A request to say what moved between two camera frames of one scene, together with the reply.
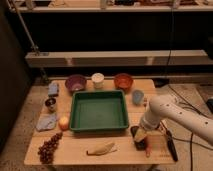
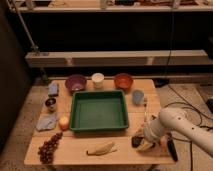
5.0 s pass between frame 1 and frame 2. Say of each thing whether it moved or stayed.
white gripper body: moved
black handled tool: stayed
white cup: stayed
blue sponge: stayed
